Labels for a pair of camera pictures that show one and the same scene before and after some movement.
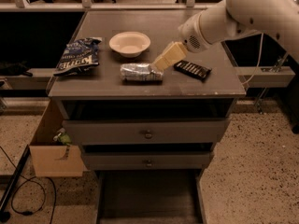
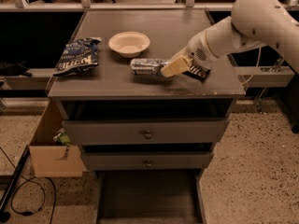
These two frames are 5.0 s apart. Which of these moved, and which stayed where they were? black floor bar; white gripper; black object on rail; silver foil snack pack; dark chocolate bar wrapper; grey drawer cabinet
Moved: silver foil snack pack; white gripper
Stayed: dark chocolate bar wrapper; black object on rail; grey drawer cabinet; black floor bar
